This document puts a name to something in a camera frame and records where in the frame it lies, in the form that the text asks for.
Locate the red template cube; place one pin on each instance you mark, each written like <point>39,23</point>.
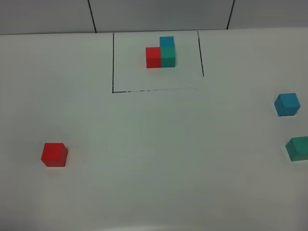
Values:
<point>153,57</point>

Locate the green template cube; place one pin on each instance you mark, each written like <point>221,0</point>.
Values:
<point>168,58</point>

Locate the blue template cube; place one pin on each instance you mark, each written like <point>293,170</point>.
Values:
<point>167,41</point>

